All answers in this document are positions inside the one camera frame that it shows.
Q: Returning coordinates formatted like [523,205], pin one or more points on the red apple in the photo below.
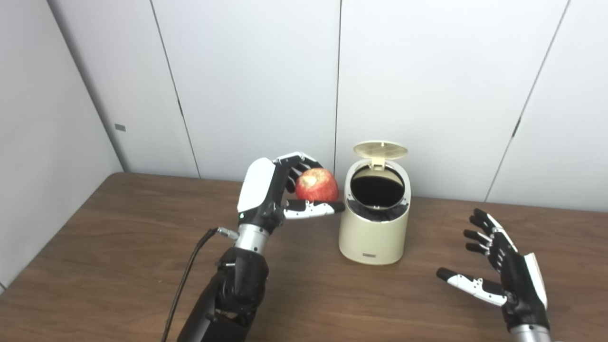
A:
[317,186]

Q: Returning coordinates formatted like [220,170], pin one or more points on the cream-colored bin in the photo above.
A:
[373,237]

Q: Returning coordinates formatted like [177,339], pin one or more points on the cream round bin lid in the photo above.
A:
[380,149]

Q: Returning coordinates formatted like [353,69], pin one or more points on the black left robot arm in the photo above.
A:
[237,285]

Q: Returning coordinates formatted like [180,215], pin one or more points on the white and black right hand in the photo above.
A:
[520,285]

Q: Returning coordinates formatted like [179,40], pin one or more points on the small gray wall tag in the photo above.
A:
[120,127]

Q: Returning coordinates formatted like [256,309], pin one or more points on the white and black left hand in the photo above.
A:
[256,190]

